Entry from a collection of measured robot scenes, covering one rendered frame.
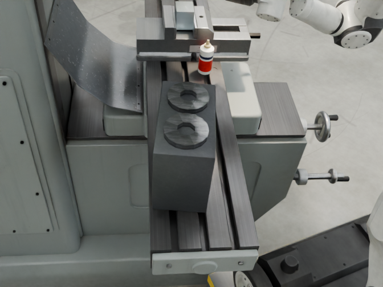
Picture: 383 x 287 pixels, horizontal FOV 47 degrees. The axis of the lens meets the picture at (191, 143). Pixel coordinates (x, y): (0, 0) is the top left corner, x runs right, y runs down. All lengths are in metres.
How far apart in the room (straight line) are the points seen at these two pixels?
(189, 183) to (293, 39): 2.58
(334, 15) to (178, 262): 0.75
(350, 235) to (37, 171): 1.00
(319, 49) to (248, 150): 1.97
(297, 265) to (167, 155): 0.64
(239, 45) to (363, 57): 2.10
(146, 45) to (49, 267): 0.95
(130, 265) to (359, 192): 1.27
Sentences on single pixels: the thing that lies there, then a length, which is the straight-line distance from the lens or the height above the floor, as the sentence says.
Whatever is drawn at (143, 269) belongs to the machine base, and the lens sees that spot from 1.81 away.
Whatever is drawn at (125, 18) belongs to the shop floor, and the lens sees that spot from 3.39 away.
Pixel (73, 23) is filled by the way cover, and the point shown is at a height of 1.04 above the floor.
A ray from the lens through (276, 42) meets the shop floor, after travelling 3.29.
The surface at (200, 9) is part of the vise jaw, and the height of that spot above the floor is 1.07.
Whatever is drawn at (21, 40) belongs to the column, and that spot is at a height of 1.15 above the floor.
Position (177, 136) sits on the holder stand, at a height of 1.16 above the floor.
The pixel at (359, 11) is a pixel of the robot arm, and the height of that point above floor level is 1.20.
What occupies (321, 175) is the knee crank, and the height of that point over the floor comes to 0.55.
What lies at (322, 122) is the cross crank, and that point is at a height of 0.68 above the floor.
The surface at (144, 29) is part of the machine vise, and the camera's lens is 1.36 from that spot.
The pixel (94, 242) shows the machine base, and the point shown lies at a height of 0.20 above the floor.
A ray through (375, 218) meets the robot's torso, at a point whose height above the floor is 0.96.
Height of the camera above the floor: 1.76
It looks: 47 degrees down
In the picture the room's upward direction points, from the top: 6 degrees clockwise
